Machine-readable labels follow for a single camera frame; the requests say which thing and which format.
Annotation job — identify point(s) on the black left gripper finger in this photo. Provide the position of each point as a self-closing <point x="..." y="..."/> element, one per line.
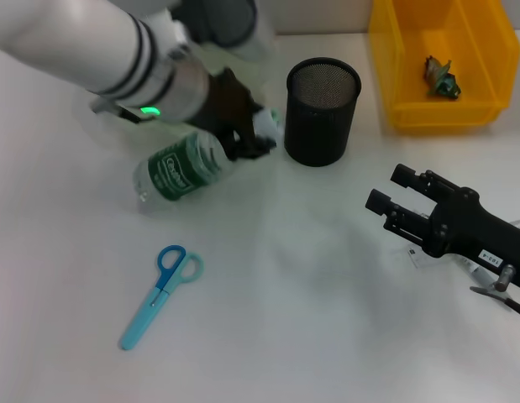
<point x="255" y="111"/>
<point x="253" y="149"/>

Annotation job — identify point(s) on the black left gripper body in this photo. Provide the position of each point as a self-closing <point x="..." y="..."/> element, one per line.
<point x="226" y="109"/>

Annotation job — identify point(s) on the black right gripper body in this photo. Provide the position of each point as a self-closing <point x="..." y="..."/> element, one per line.
<point x="469" y="226"/>

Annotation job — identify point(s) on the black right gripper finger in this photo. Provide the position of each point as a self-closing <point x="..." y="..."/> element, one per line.
<point x="404" y="175"/>
<point x="379" y="202"/>

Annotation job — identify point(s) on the clear green-label water bottle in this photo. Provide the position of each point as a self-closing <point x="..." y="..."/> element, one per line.
<point x="180" y="172"/>

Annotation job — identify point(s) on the green plastic wrapper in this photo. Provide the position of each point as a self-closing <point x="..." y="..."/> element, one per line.
<point x="442" y="80"/>

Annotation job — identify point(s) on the blue scissors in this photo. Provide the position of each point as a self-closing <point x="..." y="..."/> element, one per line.
<point x="163" y="285"/>

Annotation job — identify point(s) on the transparent plastic ruler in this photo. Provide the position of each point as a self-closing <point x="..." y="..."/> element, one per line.
<point x="417" y="256"/>

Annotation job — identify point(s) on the black mesh pen holder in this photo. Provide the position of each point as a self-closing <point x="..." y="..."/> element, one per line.
<point x="320" y="121"/>

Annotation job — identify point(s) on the yellow plastic bin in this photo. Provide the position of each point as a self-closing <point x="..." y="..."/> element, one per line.
<point x="448" y="63"/>

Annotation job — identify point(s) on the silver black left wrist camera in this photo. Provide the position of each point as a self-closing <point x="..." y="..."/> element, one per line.
<point x="230" y="25"/>

